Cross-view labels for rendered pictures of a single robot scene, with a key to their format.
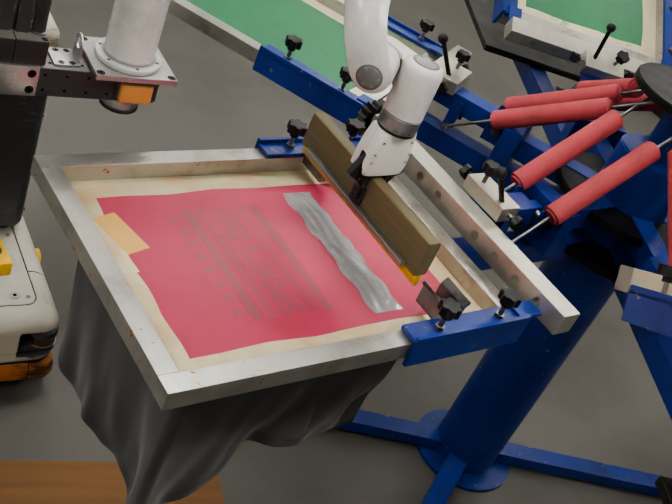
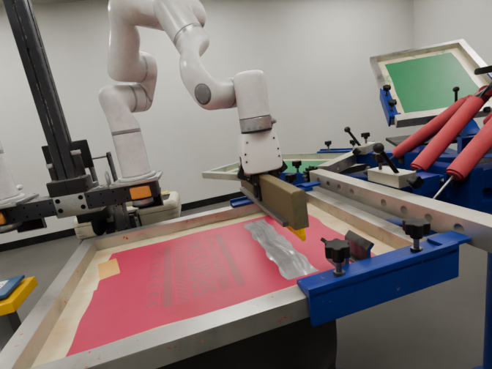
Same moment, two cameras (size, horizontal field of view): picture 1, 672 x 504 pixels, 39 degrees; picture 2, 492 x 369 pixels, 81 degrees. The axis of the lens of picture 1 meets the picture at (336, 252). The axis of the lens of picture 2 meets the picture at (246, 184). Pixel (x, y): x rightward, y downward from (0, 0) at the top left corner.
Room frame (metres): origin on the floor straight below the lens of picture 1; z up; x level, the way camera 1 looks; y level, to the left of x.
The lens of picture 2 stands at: (0.96, -0.37, 1.29)
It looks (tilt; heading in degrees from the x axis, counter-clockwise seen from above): 13 degrees down; 35
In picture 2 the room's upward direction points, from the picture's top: 9 degrees counter-clockwise
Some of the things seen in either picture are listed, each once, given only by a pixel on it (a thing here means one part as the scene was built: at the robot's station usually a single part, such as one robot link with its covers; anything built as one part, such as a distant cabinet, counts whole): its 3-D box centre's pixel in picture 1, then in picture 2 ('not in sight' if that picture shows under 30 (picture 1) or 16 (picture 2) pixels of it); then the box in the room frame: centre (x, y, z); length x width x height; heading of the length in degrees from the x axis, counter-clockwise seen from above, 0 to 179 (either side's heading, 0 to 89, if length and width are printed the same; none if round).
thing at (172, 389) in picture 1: (287, 248); (222, 250); (1.47, 0.09, 0.97); 0.79 x 0.58 x 0.04; 138
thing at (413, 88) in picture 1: (396, 75); (240, 97); (1.58, 0.03, 1.33); 0.15 x 0.10 x 0.11; 89
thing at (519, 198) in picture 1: (499, 210); (407, 187); (1.88, -0.29, 1.02); 0.17 x 0.06 x 0.05; 138
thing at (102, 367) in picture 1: (116, 359); not in sight; (1.25, 0.28, 0.74); 0.45 x 0.03 x 0.43; 48
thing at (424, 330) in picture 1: (463, 331); (380, 276); (1.46, -0.28, 0.98); 0.30 x 0.05 x 0.07; 138
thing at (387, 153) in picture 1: (387, 146); (258, 148); (1.57, 0.00, 1.20); 0.10 x 0.08 x 0.11; 138
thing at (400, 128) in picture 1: (403, 118); (258, 123); (1.57, -0.01, 1.27); 0.09 x 0.07 x 0.03; 138
